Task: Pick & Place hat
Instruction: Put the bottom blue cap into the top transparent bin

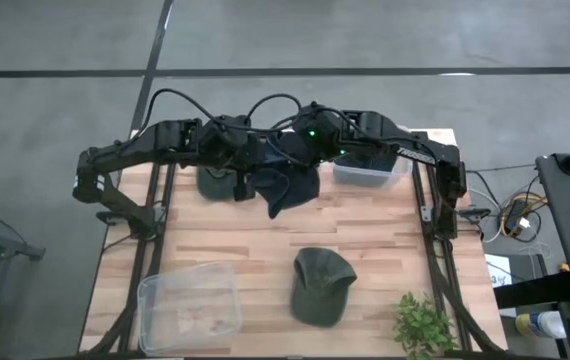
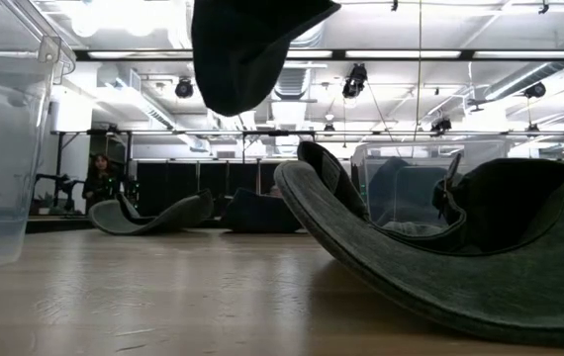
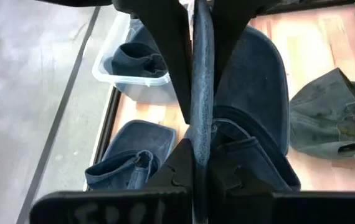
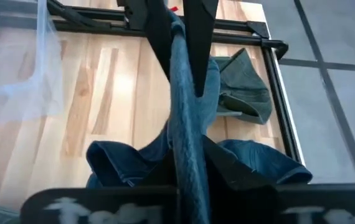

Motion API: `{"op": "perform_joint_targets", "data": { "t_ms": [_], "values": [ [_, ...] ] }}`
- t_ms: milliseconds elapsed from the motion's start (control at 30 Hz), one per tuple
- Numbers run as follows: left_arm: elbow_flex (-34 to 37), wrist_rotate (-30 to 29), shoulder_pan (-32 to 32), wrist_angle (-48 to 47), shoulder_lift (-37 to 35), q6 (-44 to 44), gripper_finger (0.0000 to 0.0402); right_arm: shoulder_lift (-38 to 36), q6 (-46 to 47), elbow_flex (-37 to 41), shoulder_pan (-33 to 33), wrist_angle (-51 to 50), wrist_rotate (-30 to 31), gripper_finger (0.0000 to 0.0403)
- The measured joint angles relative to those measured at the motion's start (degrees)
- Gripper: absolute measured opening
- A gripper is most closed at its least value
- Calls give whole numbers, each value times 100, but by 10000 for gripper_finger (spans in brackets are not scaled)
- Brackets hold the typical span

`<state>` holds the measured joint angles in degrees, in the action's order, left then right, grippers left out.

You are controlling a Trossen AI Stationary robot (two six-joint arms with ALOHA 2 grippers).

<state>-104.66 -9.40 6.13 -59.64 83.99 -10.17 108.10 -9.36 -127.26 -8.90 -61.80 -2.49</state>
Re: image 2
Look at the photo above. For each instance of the green cap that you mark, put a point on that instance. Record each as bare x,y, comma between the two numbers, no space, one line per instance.
460,296
163,220

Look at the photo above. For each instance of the black background robot arm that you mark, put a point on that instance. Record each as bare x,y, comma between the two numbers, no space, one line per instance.
64,185

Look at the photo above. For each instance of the black partition panels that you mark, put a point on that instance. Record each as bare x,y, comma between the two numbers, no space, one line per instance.
183,188

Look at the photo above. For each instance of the black hanging ceiling lamp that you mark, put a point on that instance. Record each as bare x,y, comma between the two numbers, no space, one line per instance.
535,90
440,124
355,79
184,88

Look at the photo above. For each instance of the thin vertical hanging rod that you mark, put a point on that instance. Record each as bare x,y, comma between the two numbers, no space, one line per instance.
419,99

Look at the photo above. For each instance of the person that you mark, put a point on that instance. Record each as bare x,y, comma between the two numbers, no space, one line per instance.
101,185

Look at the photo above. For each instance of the clear plastic storage bin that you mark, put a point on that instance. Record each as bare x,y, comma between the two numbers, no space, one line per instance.
5,148
480,148

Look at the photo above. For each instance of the black overhead light bar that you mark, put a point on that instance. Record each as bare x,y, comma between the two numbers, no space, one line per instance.
466,55

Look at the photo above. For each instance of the silver ribbed air duct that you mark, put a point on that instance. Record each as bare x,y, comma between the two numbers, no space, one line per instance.
292,81

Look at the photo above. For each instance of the black aluminium table frame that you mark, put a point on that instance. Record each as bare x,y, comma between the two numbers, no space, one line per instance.
64,225

